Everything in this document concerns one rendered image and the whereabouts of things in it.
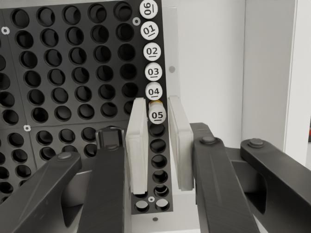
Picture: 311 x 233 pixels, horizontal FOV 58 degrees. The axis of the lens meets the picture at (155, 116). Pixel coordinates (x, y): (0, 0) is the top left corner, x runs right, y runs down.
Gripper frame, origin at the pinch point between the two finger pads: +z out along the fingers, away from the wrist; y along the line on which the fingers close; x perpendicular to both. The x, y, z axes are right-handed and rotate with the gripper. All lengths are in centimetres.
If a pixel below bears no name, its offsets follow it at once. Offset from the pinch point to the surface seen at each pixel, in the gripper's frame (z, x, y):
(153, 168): 6.1, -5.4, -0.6
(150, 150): 6.1, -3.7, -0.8
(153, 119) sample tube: 3.5, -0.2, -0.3
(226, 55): 12.6, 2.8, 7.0
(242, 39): 12.6, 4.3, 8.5
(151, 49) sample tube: 4.9, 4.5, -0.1
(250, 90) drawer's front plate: 10.5, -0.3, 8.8
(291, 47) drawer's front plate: 3.5, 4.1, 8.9
